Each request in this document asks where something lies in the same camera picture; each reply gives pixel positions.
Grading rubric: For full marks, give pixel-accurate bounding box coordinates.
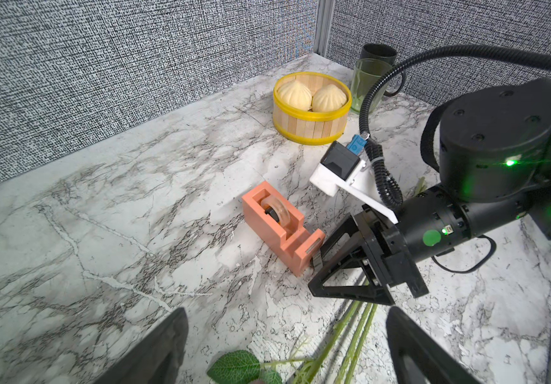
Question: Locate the cream steamed bun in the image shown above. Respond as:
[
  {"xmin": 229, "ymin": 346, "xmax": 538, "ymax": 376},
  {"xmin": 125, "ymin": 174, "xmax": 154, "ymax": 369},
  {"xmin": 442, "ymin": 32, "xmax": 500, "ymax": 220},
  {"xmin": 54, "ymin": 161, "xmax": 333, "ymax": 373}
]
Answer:
[
  {"xmin": 312, "ymin": 84, "xmax": 347, "ymax": 113},
  {"xmin": 277, "ymin": 80, "xmax": 312, "ymax": 111}
]

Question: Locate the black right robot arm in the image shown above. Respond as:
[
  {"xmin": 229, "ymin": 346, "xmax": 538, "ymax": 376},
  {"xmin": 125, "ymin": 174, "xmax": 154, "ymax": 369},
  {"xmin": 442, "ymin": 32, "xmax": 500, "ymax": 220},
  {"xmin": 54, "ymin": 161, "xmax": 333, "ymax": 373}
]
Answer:
[{"xmin": 308, "ymin": 78, "xmax": 551, "ymax": 306}]

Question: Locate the aluminium frame post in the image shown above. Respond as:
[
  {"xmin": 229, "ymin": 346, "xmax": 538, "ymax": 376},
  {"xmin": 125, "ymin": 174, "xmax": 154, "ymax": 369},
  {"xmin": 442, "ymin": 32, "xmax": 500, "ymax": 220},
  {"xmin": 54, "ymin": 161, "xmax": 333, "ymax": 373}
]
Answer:
[{"xmin": 313, "ymin": 0, "xmax": 336, "ymax": 57}]

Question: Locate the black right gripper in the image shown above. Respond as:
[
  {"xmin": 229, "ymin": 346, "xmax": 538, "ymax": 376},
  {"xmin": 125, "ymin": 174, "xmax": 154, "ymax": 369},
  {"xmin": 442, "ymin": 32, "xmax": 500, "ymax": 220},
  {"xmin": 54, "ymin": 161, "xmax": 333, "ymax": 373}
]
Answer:
[{"xmin": 307, "ymin": 184, "xmax": 473, "ymax": 307}]

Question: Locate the green translucent cup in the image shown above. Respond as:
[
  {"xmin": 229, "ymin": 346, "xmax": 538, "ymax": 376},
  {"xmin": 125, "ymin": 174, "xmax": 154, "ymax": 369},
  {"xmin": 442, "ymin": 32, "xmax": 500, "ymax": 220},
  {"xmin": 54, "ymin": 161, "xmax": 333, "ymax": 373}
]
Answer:
[{"xmin": 351, "ymin": 59, "xmax": 392, "ymax": 114}]

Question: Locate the yellow bamboo steamer basket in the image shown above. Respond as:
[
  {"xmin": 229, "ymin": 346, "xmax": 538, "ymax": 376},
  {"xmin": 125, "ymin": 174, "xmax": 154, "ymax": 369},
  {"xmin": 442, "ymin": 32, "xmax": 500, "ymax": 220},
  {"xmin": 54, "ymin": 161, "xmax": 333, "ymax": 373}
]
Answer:
[{"xmin": 272, "ymin": 72, "xmax": 352, "ymax": 146}]

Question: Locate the pink tape dispenser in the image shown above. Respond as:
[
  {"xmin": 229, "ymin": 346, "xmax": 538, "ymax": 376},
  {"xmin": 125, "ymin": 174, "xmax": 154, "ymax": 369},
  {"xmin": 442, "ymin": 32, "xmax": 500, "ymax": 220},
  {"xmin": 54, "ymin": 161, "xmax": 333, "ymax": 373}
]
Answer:
[{"xmin": 242, "ymin": 182, "xmax": 326, "ymax": 277}]

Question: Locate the pink artificial rose stem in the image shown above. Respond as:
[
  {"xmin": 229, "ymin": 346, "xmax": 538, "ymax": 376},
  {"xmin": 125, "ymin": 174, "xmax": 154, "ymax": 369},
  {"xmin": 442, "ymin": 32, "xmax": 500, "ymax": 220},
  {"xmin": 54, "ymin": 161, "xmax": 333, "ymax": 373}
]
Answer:
[{"xmin": 207, "ymin": 302, "xmax": 360, "ymax": 383}]

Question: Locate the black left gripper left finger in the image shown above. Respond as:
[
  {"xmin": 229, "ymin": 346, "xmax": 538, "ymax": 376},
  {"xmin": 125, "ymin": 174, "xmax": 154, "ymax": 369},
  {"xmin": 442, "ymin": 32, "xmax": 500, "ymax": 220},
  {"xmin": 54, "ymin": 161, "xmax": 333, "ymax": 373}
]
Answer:
[{"xmin": 96, "ymin": 308, "xmax": 189, "ymax": 383}]

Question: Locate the dark green mug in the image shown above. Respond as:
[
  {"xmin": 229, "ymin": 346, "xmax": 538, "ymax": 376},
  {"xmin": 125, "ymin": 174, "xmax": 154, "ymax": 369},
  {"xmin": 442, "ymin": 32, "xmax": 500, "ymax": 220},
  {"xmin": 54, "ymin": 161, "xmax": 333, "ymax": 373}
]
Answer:
[{"xmin": 360, "ymin": 43, "xmax": 407, "ymax": 97}]

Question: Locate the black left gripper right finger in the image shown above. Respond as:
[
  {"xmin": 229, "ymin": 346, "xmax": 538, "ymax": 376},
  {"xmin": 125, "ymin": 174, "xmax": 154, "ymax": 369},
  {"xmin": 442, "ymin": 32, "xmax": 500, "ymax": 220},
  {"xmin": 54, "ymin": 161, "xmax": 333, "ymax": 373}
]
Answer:
[{"xmin": 386, "ymin": 307, "xmax": 478, "ymax": 383}]

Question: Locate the black corrugated cable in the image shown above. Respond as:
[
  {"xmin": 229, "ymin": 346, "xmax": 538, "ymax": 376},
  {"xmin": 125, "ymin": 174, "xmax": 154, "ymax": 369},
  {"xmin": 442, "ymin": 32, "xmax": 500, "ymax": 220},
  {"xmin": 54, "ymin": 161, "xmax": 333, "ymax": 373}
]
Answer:
[{"xmin": 358, "ymin": 44, "xmax": 551, "ymax": 210}]

